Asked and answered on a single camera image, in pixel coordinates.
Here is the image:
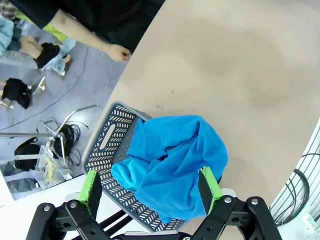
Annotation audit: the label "metal mannequin base plate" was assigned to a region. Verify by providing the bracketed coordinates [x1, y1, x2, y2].
[31, 74, 48, 96]

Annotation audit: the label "lime green cloth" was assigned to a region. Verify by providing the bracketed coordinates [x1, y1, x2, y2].
[14, 12, 70, 43]

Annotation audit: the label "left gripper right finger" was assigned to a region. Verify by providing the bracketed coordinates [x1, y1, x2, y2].
[192, 166, 283, 240]

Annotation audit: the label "light blue denim jeans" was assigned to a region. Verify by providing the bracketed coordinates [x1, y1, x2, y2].
[41, 37, 77, 75]

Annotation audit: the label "black cable bundle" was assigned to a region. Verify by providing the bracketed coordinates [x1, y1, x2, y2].
[273, 152, 312, 225]

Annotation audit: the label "black garment on mannequin feet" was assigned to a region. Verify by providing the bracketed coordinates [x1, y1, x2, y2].
[33, 42, 61, 70]

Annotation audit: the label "person's right hand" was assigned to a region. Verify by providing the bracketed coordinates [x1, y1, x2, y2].
[106, 43, 133, 63]

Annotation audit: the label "person in black t-shirt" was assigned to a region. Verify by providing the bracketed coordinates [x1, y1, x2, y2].
[8, 0, 166, 52]

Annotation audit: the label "clear plastic storage box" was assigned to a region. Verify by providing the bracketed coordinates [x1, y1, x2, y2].
[34, 144, 74, 190]

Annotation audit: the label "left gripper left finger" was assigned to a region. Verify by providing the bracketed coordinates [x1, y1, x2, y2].
[24, 169, 111, 240]

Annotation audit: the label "black cable coil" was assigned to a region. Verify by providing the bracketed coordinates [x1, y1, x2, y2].
[37, 119, 90, 167]

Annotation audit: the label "person's right forearm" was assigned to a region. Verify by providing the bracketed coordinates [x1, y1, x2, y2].
[48, 9, 113, 55]

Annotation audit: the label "turquoise textured garment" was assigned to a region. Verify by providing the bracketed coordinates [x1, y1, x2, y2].
[111, 114, 230, 225]

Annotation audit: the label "white side platform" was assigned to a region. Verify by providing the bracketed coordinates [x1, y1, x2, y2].
[0, 172, 126, 240]

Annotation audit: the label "white ridged base plate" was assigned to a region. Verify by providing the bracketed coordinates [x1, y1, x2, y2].
[268, 117, 320, 226]

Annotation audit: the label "black bag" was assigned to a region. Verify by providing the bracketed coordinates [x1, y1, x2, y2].
[13, 136, 42, 172]

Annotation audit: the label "grey plastic woven basket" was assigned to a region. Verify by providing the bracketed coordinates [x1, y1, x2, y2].
[81, 100, 191, 233]

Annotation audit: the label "silver metal tripod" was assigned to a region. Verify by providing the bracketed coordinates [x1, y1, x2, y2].
[0, 104, 99, 141]

